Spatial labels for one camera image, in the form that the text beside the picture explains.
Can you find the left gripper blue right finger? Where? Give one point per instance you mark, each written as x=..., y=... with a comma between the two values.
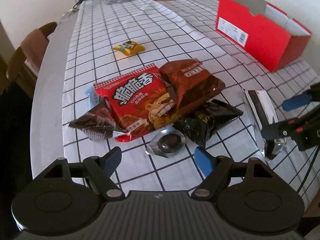
x=216, y=170

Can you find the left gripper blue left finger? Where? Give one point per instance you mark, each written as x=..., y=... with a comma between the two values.
x=99, y=171

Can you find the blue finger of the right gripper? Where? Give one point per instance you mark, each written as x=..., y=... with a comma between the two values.
x=297, y=101
x=281, y=130

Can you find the silver foil snack packet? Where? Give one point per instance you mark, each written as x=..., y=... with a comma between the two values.
x=261, y=112

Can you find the black sesame snack packet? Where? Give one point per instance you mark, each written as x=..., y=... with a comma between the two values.
x=200, y=125

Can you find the dark brown cupcake snack packet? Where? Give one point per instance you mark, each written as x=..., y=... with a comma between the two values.
x=98, y=123

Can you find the round silver foil packet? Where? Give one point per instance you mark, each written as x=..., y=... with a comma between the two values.
x=167, y=143

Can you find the light blue packet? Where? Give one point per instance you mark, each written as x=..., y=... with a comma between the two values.
x=93, y=99

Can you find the red cardboard box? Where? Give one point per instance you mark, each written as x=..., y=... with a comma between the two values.
x=263, y=30

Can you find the red lion snack bag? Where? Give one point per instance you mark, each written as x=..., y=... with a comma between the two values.
x=139, y=102

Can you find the brown Oreo snack bag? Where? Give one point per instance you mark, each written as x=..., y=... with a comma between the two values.
x=192, y=83

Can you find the yellow snack packet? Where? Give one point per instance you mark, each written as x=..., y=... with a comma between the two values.
x=129, y=48

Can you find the wooden chair with pink towel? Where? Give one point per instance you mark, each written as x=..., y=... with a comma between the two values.
x=24, y=65

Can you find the small packet by lamp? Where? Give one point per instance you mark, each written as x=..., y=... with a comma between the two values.
x=70, y=13

